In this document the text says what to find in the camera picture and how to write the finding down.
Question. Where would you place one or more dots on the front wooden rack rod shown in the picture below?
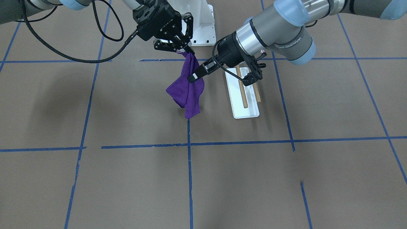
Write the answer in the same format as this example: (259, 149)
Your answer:
(241, 87)

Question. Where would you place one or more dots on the rear wooden rack rod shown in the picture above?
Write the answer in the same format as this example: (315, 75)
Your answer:
(256, 92)

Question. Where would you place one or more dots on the white rack base tray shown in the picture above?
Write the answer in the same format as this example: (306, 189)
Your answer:
(238, 111)

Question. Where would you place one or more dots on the purple towel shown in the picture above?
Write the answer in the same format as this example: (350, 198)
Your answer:
(184, 93)

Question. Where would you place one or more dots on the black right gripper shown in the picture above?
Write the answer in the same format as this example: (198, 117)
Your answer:
(170, 29)

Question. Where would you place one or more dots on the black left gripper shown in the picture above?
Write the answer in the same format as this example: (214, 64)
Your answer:
(228, 50)

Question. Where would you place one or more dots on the blue tape grid lines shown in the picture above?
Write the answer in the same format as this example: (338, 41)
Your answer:
(189, 144)

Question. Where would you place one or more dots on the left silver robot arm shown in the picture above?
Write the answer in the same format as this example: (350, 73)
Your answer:
(281, 28)

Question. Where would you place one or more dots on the brown paper table cover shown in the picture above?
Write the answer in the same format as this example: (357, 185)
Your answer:
(203, 143)

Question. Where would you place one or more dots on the wooden rack rod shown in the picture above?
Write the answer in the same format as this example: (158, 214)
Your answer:
(241, 87)
(256, 92)

